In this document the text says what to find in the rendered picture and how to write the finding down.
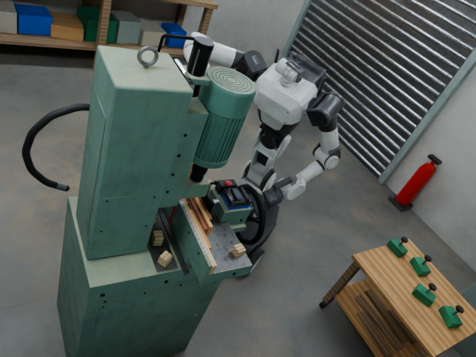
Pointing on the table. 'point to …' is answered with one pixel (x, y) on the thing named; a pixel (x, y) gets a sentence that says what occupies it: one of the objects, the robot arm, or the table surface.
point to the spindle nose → (197, 173)
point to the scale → (193, 227)
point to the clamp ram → (210, 202)
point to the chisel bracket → (194, 189)
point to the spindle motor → (222, 115)
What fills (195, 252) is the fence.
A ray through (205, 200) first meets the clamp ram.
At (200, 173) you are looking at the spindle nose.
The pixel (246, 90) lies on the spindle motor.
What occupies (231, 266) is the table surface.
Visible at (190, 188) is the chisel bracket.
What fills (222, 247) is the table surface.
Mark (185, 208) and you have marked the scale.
